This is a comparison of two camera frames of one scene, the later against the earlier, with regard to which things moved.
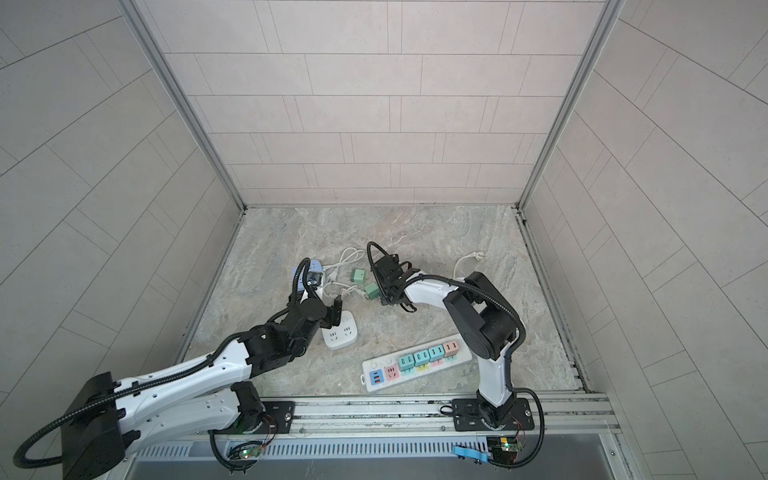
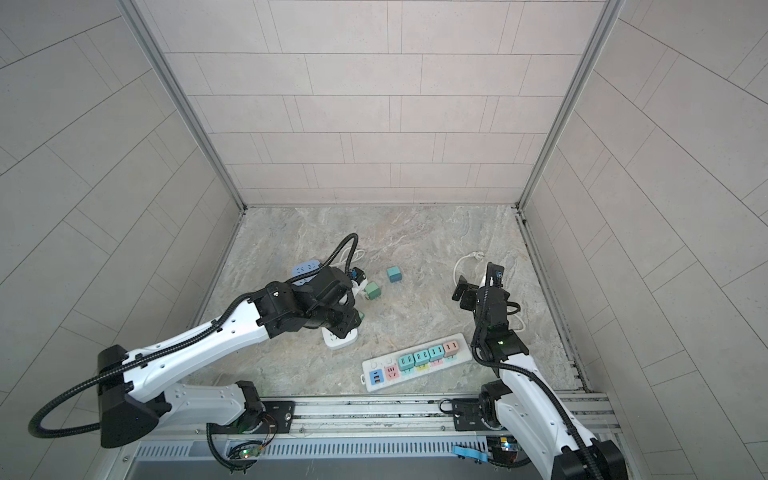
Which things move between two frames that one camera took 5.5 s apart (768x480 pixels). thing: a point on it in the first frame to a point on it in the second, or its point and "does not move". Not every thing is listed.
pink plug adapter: (451, 348) does not move
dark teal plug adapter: (421, 358) does not move
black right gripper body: (386, 296) to (471, 301)
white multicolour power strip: (393, 368) does not move
